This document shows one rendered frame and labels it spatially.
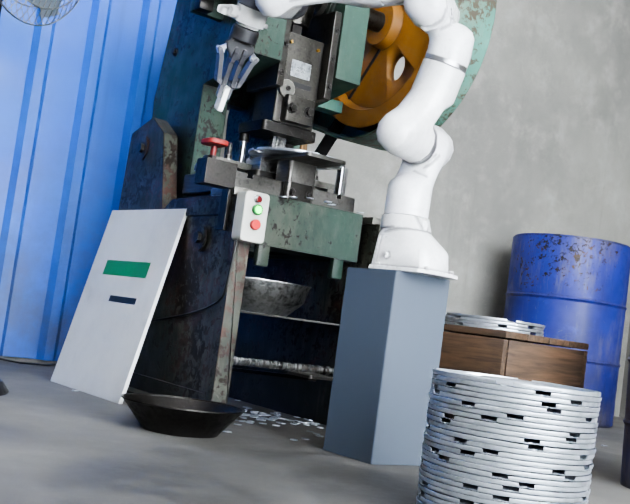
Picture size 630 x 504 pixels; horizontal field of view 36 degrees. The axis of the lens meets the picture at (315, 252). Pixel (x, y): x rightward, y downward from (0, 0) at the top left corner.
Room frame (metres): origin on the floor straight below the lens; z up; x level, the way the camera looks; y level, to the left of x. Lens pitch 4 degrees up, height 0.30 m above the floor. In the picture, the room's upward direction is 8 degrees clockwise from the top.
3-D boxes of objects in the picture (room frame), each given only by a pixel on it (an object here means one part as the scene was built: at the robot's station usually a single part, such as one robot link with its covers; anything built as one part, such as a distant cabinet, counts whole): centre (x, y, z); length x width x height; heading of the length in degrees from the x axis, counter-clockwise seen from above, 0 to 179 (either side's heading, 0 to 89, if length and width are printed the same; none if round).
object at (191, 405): (2.34, 0.26, 0.04); 0.30 x 0.30 x 0.07
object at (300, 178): (2.82, 0.07, 0.72); 0.25 x 0.14 x 0.14; 34
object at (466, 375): (1.69, -0.38, 0.25); 0.29 x 0.29 x 0.01
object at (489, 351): (2.76, -0.54, 0.18); 0.40 x 0.38 x 0.35; 40
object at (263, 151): (2.86, 0.09, 0.78); 0.29 x 0.29 x 0.01
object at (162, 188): (2.93, 0.47, 0.45); 0.92 x 0.12 x 0.90; 34
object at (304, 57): (2.93, 0.14, 1.04); 0.17 x 0.15 x 0.30; 34
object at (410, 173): (2.37, -0.23, 0.71); 0.18 x 0.11 x 0.25; 142
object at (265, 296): (2.97, 0.17, 0.36); 0.34 x 0.34 x 0.10
